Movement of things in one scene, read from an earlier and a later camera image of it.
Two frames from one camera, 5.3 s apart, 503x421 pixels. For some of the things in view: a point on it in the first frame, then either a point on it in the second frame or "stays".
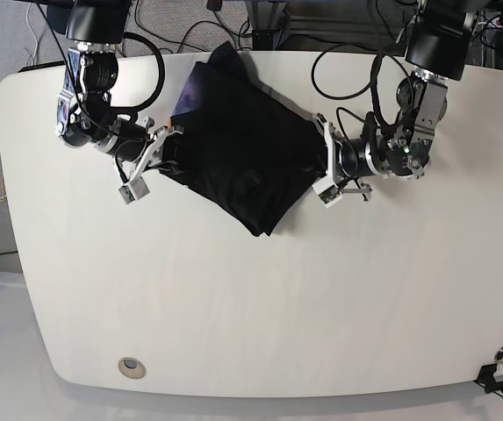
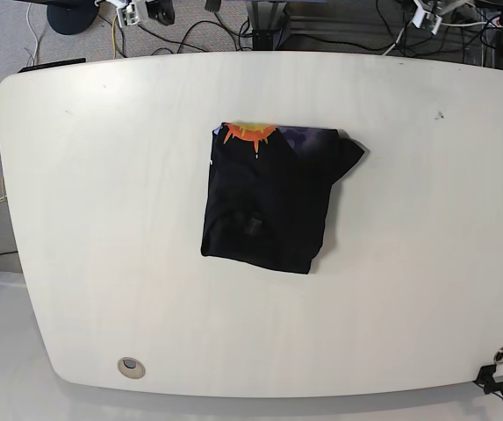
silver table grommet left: [132, 367] stays
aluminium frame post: [266, 19] stays
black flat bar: [44, 65] stays
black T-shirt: [243, 140] -> [268, 192]
